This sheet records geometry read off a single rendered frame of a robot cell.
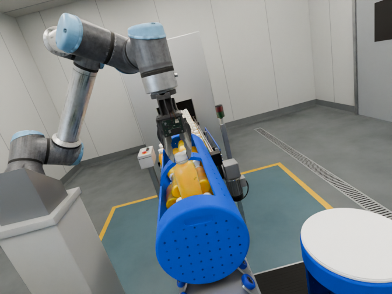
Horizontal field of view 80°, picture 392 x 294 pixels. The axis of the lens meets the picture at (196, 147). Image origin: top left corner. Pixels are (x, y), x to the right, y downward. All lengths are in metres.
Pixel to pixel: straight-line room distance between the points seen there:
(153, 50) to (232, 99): 5.18
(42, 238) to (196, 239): 0.90
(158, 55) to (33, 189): 0.95
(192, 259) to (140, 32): 0.64
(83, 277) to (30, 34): 5.46
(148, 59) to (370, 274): 0.74
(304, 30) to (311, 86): 1.27
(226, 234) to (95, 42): 0.63
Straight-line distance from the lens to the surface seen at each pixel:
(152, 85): 0.62
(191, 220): 0.69
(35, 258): 1.53
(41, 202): 1.36
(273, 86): 6.04
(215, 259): 0.79
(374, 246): 0.82
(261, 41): 5.92
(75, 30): 0.69
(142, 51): 0.62
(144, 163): 1.73
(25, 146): 1.49
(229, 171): 1.77
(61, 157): 1.51
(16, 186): 1.38
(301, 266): 1.95
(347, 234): 0.85
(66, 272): 1.53
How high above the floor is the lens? 1.59
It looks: 18 degrees down
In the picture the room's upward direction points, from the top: 15 degrees counter-clockwise
